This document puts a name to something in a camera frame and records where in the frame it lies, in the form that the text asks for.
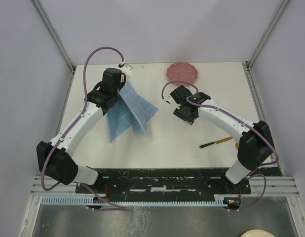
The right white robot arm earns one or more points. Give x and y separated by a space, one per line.
255 143

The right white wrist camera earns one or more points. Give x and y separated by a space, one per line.
173 100

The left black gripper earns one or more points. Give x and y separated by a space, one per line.
120 87

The aluminium frame post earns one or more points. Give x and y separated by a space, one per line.
38 6
275 19

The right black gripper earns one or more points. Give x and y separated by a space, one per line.
189 119

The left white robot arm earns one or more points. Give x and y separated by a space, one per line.
55 158

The cream plate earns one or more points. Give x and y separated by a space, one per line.
257 233

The light blue cable duct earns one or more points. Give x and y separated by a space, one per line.
93 201

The green handled gold knife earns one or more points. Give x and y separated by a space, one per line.
215 142

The blue checked cloth placemat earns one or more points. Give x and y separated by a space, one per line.
131 110

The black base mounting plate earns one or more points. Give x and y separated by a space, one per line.
162 185

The left aluminium frame post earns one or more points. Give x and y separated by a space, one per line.
38 6

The right aluminium frame post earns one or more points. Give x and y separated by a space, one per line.
275 19

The pink dotted plate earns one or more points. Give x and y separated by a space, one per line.
181 72

